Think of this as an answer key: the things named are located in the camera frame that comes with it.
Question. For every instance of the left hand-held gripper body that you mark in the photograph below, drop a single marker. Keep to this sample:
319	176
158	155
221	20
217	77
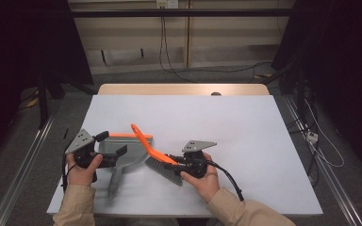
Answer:
81	142

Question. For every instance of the person's right hand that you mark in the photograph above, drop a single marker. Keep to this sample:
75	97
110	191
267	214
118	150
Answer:
209	185

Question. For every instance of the aluminium floor rail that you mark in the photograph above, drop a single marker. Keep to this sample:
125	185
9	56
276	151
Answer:
22	166
333	182

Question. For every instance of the white wall socket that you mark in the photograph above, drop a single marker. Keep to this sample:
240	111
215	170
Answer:
167	3

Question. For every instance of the black horizontal bar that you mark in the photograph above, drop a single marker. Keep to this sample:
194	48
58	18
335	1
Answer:
182	12

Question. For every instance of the grey dustpan with orange lip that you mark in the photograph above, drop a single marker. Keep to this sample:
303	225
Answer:
132	150

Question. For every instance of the orange hand brush grey bristles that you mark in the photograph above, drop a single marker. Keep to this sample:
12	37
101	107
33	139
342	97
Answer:
152	150

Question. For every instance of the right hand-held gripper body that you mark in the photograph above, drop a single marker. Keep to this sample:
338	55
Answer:
196	164

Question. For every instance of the white power plug adapter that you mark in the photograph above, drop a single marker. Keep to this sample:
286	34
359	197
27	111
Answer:
312	137

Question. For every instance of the person's left hand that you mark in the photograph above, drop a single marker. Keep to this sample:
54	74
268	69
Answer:
80	175

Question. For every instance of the light wooden table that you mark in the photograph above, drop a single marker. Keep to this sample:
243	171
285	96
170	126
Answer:
169	89

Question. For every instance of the black metal stand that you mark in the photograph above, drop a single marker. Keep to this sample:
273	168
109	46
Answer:
42	100

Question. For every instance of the dark round table grommet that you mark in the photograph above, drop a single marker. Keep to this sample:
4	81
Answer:
216	93

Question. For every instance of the black curtain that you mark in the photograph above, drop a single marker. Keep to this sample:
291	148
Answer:
19	47
342	62

